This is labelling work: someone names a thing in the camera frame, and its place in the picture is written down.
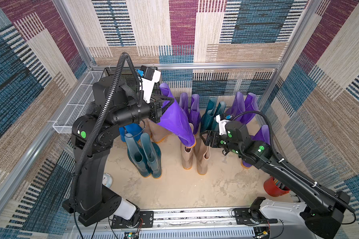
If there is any purple short rain boot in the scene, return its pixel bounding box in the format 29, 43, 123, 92
158, 83, 196, 148

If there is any beige short rain boot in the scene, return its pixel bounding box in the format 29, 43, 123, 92
180, 142, 194, 170

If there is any blue rain boot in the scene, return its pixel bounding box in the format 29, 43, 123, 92
119, 123, 143, 142

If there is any large teal rain boot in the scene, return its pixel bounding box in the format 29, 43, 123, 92
140, 133, 162, 179

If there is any slim teal rain boot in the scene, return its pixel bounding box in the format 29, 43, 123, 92
125, 133, 151, 177

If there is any beige tall rain boot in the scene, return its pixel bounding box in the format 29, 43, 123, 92
140, 119, 171, 143

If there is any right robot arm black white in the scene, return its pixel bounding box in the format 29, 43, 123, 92
200, 111, 356, 239

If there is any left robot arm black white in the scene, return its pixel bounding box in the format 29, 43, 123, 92
62, 52, 174, 226

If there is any purple tall rain boot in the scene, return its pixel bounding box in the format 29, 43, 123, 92
179, 92, 189, 118

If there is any red pencil cup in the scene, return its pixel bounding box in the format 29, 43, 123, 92
263, 176, 290, 197

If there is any white round alarm clock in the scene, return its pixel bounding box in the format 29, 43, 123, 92
102, 173, 113, 188

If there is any white wire mesh basket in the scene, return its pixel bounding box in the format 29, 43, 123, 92
53, 71, 103, 134

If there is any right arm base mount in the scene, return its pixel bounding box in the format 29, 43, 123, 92
231, 197, 278, 226

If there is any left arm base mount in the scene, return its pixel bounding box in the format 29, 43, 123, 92
111, 208, 154, 229

